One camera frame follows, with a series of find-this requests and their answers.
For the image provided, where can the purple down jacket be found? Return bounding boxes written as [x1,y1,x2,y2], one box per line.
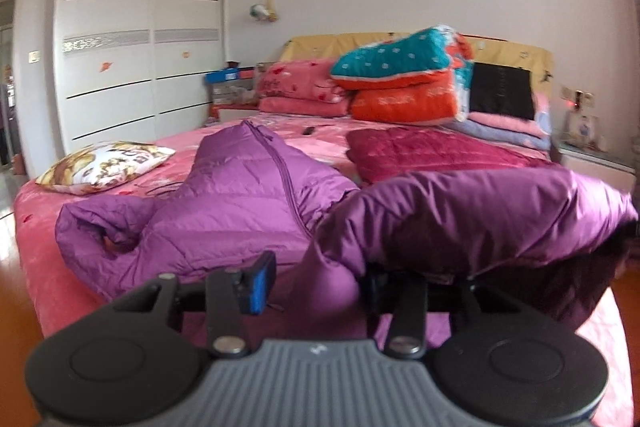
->
[55,122,638,339]

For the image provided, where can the pink bed with bedspread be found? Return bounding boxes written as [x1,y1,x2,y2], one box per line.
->
[14,115,634,426]

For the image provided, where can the floral patterned pillow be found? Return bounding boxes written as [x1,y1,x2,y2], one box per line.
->
[36,141,176,196]

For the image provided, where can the blue storage box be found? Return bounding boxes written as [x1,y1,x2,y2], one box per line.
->
[204,62,258,124]

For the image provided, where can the teal and orange quilt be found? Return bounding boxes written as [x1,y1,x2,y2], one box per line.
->
[331,25,474,124]

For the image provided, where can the pink folded blanket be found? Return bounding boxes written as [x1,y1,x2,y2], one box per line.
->
[256,58,350,118]

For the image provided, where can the black folded garment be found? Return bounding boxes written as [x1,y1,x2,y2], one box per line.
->
[470,63,535,120]

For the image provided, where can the white bedside table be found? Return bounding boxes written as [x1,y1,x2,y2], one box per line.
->
[550,141,637,194]

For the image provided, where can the yellow headboard cover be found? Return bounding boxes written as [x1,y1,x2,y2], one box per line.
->
[279,31,554,98]

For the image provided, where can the framed child photo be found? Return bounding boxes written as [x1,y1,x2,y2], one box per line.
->
[563,112,600,150]

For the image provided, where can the white sliding wardrobe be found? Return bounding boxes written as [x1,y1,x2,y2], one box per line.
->
[53,0,224,152]

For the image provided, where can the wall socket with charger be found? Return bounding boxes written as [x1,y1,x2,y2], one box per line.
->
[560,86,594,109]

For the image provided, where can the wall light switch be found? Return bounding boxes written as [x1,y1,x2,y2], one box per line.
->
[28,50,40,64]

